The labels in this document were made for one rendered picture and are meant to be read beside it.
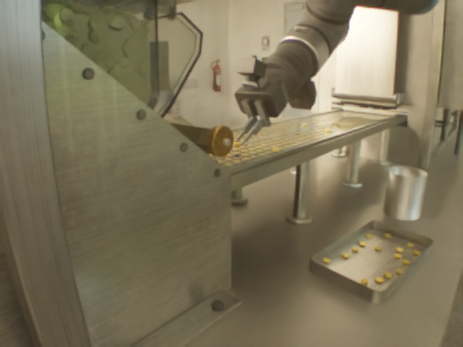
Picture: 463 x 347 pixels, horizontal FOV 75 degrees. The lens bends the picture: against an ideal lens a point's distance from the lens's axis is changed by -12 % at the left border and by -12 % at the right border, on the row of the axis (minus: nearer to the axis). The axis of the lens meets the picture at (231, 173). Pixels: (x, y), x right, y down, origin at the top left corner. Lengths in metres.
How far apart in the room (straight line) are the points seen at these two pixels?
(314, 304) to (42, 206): 0.35
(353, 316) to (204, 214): 0.22
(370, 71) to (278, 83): 0.61
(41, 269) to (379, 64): 1.03
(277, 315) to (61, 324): 0.27
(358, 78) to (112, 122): 0.92
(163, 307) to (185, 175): 0.15
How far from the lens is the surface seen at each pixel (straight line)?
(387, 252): 0.59
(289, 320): 0.42
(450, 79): 1.18
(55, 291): 0.21
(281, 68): 0.56
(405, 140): 1.16
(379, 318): 0.45
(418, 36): 1.15
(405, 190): 0.71
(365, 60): 1.11
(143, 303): 0.37
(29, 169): 0.18
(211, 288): 0.44
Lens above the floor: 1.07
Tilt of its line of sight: 17 degrees down
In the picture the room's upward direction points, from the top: straight up
